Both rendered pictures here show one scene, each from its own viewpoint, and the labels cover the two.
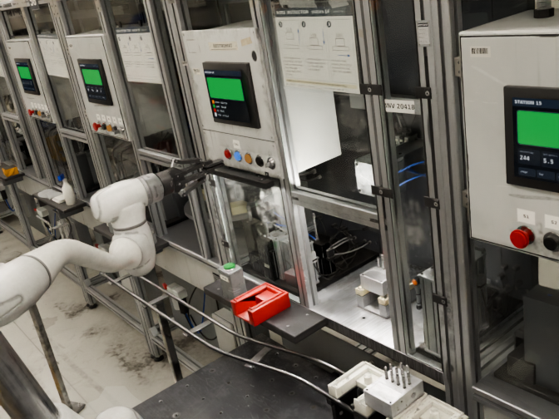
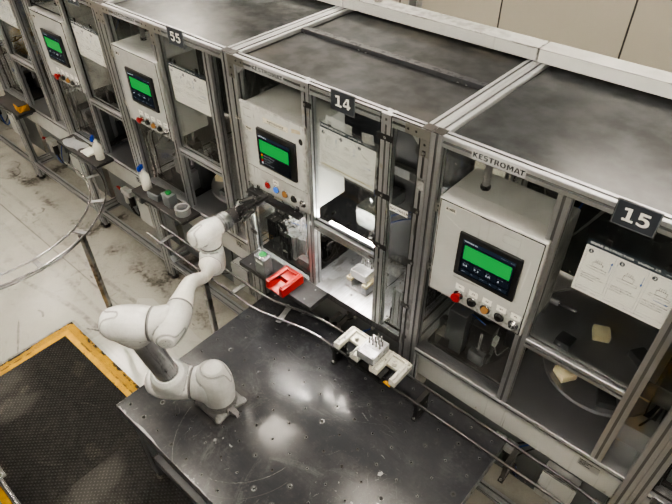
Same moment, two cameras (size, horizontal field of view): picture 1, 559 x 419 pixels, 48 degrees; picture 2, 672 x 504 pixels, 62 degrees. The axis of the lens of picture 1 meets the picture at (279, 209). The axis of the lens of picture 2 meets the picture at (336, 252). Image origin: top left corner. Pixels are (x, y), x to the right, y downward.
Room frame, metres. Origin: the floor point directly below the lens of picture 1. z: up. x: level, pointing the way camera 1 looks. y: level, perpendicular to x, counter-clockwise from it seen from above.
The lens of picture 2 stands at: (-0.27, 0.34, 2.99)
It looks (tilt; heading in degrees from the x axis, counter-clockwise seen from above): 41 degrees down; 347
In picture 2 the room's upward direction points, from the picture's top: 1 degrees counter-clockwise
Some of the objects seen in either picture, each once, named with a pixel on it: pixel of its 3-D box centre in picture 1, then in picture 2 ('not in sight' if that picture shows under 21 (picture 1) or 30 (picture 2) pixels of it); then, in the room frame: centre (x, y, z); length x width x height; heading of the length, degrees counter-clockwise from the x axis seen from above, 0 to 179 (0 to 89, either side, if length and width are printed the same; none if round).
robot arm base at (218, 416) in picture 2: not in sight; (222, 401); (1.37, 0.52, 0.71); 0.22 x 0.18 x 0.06; 35
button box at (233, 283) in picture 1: (234, 280); (264, 262); (2.01, 0.20, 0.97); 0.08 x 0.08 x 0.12; 35
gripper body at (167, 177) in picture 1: (170, 180); (235, 214); (1.86, 0.32, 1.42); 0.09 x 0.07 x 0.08; 125
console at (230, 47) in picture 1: (258, 93); (291, 148); (2.08, 0.00, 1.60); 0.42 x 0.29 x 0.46; 35
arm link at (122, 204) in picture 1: (118, 205); (205, 235); (1.76, 0.46, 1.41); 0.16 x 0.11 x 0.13; 125
